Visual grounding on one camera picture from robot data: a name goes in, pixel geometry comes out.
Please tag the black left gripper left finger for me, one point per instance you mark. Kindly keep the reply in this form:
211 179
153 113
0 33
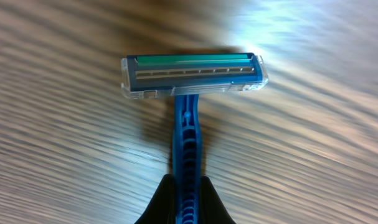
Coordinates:
162 206

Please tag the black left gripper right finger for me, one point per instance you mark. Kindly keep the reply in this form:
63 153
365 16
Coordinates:
211 208

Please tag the blue disposable razor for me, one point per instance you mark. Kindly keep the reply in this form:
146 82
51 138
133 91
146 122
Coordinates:
185 77

